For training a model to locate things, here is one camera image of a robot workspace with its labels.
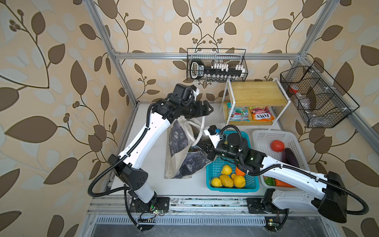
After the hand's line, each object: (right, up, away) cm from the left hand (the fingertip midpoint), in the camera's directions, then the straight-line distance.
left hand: (208, 109), depth 68 cm
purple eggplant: (+47, -27, +16) cm, 57 cm away
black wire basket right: (+57, +4, +5) cm, 57 cm away
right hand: (-5, -16, -1) cm, 17 cm away
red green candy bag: (+20, -2, +21) cm, 29 cm away
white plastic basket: (+38, -19, +28) cm, 51 cm away
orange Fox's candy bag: (+35, -2, +22) cm, 41 cm away
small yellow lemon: (+5, -38, +9) cm, 39 cm away
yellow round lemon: (+17, -38, +9) cm, 42 cm away
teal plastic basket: (+5, -33, +21) cm, 40 cm away
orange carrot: (+23, -26, -19) cm, 40 cm away
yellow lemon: (+11, -33, +14) cm, 38 cm away
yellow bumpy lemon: (+10, -38, +11) cm, 41 cm away
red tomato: (+44, -21, +21) cm, 53 cm away
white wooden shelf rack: (+24, +3, +8) cm, 26 cm away
